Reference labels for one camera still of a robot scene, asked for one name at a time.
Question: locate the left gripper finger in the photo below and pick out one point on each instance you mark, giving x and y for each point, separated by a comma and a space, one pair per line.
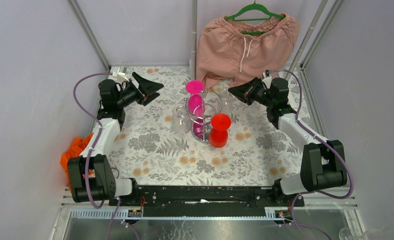
150, 98
149, 89

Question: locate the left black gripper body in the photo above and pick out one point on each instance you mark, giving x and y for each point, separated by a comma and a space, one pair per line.
141, 93

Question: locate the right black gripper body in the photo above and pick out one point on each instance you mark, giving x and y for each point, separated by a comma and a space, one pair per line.
258, 94

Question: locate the clear ribbed wine glass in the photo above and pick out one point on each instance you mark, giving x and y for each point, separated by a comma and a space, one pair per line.
226, 101

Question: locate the red plastic wine glass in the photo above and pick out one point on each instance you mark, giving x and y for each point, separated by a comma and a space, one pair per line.
218, 136

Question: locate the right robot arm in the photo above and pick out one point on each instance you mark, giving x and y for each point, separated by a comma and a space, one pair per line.
322, 165

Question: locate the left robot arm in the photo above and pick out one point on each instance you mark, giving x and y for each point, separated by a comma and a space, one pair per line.
90, 176

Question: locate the clear wine glass left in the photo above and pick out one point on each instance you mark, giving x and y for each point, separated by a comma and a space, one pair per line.
179, 119

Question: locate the chrome wine glass rack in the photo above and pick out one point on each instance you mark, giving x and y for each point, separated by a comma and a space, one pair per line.
212, 106

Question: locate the magenta plastic wine glass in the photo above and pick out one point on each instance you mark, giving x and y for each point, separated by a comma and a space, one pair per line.
195, 106

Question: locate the pink shorts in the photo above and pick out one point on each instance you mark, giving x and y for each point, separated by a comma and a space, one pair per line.
241, 51

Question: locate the floral table cloth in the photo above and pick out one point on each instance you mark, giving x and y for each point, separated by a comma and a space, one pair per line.
148, 150

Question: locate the orange cloth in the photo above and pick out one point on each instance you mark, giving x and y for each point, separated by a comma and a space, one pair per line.
76, 147

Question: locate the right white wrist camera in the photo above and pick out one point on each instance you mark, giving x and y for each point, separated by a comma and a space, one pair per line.
267, 79

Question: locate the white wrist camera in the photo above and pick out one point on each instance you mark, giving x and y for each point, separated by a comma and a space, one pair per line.
118, 74
267, 79

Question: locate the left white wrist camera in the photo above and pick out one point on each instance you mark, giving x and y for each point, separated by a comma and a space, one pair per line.
118, 74

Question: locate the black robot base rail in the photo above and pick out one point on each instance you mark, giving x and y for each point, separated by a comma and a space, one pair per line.
207, 201

